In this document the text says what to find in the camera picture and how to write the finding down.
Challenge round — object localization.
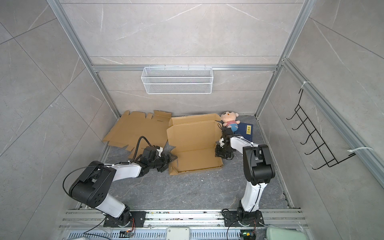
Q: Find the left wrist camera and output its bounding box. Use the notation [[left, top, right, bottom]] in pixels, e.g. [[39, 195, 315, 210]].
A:
[[155, 146, 164, 158]]

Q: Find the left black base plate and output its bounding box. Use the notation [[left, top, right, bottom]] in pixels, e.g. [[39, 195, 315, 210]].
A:
[[103, 211, 147, 228]]

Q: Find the pale green container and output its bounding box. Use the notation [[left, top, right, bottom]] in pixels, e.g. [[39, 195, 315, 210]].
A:
[[266, 227, 307, 240]]

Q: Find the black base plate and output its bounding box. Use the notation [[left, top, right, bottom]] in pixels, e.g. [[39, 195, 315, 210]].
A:
[[221, 209, 264, 227], [103, 211, 147, 228]]

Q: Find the white wire mesh basket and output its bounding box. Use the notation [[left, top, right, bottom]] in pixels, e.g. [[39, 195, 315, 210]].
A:
[[141, 67, 214, 95]]

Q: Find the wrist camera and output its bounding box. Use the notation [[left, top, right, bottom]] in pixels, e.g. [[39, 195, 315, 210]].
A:
[[219, 138, 226, 148], [155, 146, 164, 158]]

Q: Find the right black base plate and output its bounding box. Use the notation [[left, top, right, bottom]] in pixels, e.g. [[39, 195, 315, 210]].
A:
[[221, 209, 264, 227]]

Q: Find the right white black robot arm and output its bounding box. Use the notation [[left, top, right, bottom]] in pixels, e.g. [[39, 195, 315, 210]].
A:
[[215, 128, 276, 225]]

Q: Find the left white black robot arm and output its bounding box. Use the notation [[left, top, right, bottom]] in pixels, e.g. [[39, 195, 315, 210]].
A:
[[66, 146, 178, 222]]

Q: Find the black wire hook rack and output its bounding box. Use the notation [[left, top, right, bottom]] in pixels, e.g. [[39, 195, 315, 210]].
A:
[[286, 89, 356, 170]]

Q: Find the aluminium mounting rail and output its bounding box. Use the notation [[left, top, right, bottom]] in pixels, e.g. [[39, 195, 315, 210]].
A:
[[58, 209, 309, 230]]

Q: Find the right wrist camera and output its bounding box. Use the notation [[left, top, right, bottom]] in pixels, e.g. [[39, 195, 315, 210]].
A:
[[219, 138, 226, 148]]

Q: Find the white electrical box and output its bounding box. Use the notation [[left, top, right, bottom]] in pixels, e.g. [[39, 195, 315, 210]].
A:
[[166, 227, 190, 240]]

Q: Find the flat brown cardboard sheet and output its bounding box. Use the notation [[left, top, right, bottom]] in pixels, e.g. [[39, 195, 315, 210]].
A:
[[103, 111, 172, 159]]

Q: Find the dark blue book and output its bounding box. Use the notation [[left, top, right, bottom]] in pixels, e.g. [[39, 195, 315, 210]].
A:
[[236, 123, 254, 142]]

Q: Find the brown cardboard box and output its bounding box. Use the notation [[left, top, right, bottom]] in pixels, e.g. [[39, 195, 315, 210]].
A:
[[167, 114, 223, 176]]

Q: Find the plush doll striped shirt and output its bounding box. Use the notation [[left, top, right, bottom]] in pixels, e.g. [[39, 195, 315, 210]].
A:
[[221, 111, 240, 133]]

